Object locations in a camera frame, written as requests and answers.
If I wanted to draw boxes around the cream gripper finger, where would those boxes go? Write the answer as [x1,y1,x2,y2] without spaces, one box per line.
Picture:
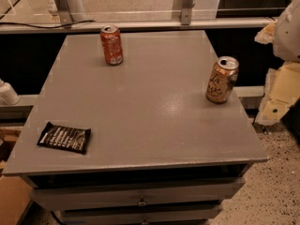
[255,62,300,126]
[254,22,276,44]

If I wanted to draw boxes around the red coke can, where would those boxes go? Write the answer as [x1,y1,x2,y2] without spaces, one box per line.
[100,24,123,66]

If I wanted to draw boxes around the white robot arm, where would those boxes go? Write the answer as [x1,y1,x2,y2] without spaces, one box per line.
[254,0,300,126]

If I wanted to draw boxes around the orange gold soda can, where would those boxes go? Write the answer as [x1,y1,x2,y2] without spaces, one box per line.
[206,56,239,103]

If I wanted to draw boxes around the grey drawer cabinet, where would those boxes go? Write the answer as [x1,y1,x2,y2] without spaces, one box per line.
[4,31,267,225]

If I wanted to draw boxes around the upper drawer knob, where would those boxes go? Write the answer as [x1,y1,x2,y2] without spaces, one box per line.
[138,198,147,206]

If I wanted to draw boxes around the black snack bar wrapper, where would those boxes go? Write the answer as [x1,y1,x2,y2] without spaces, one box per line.
[37,122,91,155]

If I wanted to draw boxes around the white pipe at left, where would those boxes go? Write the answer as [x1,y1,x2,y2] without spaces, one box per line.
[0,79,20,105]

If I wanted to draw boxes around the brown cardboard box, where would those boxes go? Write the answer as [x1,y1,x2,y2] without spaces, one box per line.
[0,175,32,225]

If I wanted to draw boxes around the metal bracket post centre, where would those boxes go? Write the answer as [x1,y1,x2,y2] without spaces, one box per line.
[180,0,194,25]

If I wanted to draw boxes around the metal bracket post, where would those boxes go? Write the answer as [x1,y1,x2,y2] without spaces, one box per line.
[54,0,73,26]
[180,0,194,25]

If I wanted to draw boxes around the metal bracket post left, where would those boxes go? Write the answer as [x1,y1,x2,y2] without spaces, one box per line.
[54,0,73,26]

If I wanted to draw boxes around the black cable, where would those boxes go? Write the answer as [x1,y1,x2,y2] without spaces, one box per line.
[0,19,96,29]

